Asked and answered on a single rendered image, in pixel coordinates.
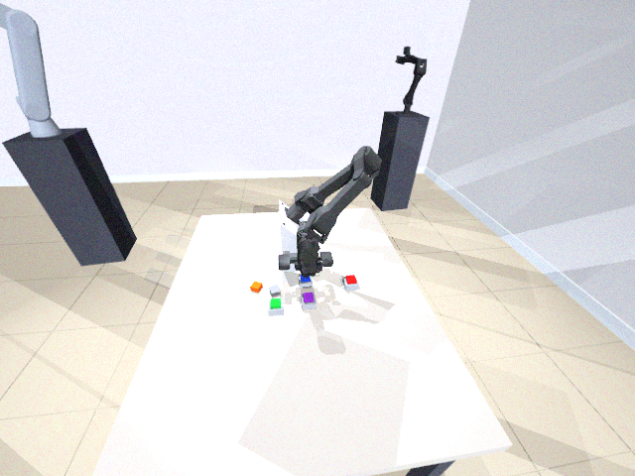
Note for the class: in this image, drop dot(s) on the blue button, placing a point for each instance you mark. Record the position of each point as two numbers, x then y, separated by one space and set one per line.
305 283

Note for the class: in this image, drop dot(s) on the purple button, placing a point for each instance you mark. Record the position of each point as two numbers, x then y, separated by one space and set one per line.
308 301

